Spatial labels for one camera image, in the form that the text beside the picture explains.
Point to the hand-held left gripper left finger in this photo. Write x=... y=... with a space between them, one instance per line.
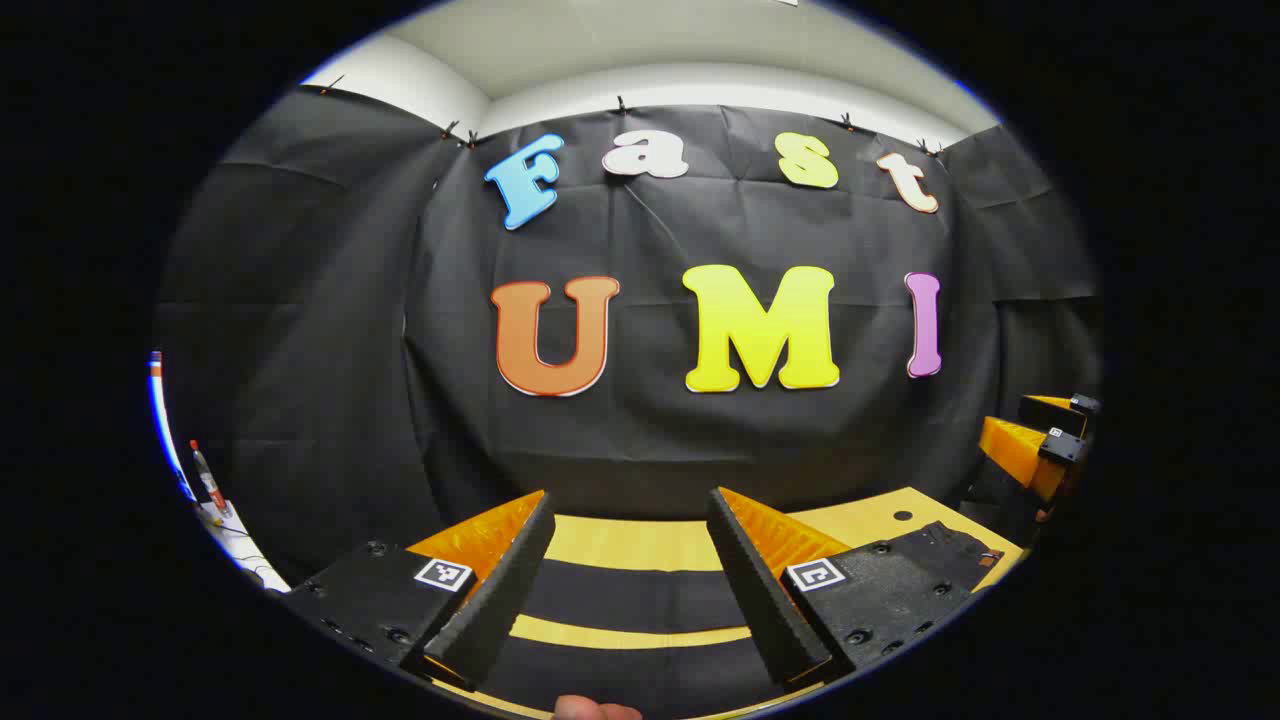
x=500 y=590

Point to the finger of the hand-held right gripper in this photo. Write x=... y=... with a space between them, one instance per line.
x=1050 y=408
x=1015 y=448

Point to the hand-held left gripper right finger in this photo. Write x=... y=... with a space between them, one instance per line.
x=760 y=590

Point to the black jeans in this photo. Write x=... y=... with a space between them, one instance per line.
x=630 y=585

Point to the black backdrop cloth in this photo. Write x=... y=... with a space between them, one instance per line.
x=650 y=440

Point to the red tipped pen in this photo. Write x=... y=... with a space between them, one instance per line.
x=208 y=478

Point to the row of black cloth clips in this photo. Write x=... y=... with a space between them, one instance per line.
x=620 y=104

